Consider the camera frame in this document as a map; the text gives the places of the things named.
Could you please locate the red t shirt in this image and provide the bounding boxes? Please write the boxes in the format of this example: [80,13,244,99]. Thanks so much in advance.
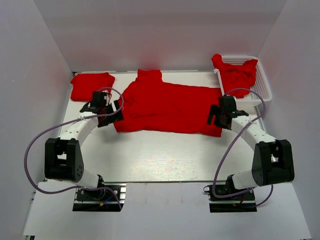
[70,72,116,102]
[114,69,222,138]

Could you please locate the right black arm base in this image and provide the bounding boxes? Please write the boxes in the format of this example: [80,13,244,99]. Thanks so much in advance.
[203,185,257,214]

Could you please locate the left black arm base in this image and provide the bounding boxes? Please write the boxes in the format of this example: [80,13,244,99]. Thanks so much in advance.
[72,182,127,212]

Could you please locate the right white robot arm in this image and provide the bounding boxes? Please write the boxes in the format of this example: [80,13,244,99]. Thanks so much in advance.
[207,95,295,200]

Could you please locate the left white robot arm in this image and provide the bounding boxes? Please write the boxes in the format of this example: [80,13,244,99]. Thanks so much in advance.
[44,91,124,200]

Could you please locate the red t shirts in basket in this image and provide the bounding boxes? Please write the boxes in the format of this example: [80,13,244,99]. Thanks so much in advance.
[211,54,258,98]

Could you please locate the white plastic basket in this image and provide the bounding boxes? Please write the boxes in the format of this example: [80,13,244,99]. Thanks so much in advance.
[222,55,272,108]

